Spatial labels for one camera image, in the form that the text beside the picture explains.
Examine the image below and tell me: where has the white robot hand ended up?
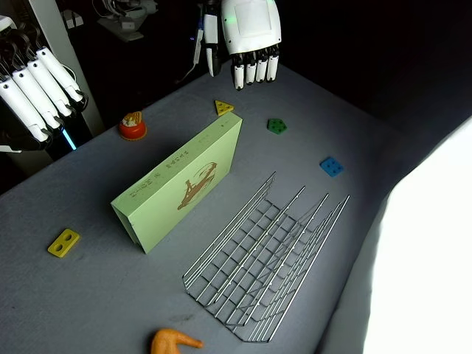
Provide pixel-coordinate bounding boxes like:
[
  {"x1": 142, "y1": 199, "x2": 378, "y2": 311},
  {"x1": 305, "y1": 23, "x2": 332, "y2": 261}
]
[
  {"x1": 0, "y1": 14, "x2": 90, "y2": 153},
  {"x1": 204, "y1": 0, "x2": 282, "y2": 91}
]

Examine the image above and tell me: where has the green rectangular board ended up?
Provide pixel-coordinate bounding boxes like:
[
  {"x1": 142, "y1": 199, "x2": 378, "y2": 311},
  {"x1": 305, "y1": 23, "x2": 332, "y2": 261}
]
[{"x1": 110, "y1": 111, "x2": 243, "y2": 255}]

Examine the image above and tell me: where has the small white box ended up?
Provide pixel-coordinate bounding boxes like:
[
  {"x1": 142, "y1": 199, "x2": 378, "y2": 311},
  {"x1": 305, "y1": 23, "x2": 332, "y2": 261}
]
[{"x1": 60, "y1": 9, "x2": 85, "y2": 29}]

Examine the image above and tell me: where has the yellow triangle block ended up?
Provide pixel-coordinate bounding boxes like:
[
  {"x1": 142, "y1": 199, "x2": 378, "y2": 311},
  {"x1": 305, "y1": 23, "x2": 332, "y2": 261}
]
[{"x1": 214, "y1": 99, "x2": 235, "y2": 117}]

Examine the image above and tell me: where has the green pentagon block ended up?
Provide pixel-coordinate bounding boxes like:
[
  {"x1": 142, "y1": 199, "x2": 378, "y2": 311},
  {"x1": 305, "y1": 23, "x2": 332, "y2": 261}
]
[{"x1": 266, "y1": 117, "x2": 289, "y2": 136}]

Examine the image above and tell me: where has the red toy cake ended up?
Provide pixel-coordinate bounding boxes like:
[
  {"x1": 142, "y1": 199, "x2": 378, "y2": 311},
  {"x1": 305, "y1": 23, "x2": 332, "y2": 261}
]
[{"x1": 117, "y1": 110, "x2": 148, "y2": 142}]

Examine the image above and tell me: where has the white background equipment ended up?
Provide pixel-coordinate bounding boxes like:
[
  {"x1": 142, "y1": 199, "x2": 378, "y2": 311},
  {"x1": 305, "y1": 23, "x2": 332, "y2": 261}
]
[{"x1": 96, "y1": 0, "x2": 159, "y2": 44}]

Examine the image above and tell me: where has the yellow two-hole rectangular block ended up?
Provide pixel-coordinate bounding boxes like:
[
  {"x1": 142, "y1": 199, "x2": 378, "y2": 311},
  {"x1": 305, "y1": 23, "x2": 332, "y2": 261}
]
[{"x1": 46, "y1": 228, "x2": 81, "y2": 258}]

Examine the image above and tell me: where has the blue square block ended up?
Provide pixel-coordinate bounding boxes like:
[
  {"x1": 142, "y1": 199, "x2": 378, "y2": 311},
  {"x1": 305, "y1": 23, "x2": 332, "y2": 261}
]
[{"x1": 319, "y1": 156, "x2": 345, "y2": 178}]

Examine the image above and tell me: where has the grey table cloth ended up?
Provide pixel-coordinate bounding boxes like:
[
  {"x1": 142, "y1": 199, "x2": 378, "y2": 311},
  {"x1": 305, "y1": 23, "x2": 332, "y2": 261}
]
[{"x1": 0, "y1": 60, "x2": 472, "y2": 354}]

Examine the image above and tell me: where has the orange toy chicken drumstick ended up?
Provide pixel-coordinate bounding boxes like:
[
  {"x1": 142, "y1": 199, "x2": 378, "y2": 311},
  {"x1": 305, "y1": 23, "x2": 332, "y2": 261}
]
[{"x1": 150, "y1": 327, "x2": 204, "y2": 354}]

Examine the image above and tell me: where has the white hanging cable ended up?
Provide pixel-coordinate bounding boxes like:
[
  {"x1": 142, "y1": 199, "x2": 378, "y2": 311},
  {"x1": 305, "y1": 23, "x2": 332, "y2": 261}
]
[{"x1": 176, "y1": 27, "x2": 204, "y2": 84}]

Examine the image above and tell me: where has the white vertical post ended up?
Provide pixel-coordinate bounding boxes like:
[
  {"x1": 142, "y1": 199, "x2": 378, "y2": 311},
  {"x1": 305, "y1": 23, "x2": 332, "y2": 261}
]
[{"x1": 28, "y1": 0, "x2": 106, "y2": 138}]

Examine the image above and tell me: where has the wire dish rack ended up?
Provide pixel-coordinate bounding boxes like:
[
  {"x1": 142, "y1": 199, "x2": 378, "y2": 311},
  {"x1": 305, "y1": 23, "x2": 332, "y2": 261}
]
[{"x1": 182, "y1": 171, "x2": 351, "y2": 344}]

